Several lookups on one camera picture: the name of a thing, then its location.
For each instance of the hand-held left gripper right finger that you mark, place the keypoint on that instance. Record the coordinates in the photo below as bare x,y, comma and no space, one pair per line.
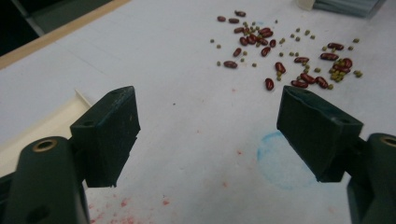
317,137

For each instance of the white table cover sheet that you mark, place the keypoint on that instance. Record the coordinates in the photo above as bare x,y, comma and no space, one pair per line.
193,118

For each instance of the cream hand brush grey bristles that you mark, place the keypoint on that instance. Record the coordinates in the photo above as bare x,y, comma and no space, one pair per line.
342,6

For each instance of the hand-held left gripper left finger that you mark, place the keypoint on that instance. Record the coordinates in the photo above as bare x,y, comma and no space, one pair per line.
106,137

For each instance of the pile of brown beans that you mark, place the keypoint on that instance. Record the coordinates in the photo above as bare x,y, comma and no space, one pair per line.
264,40

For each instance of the cream plastic dustpan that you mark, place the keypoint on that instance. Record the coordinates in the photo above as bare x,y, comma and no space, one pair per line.
46,124

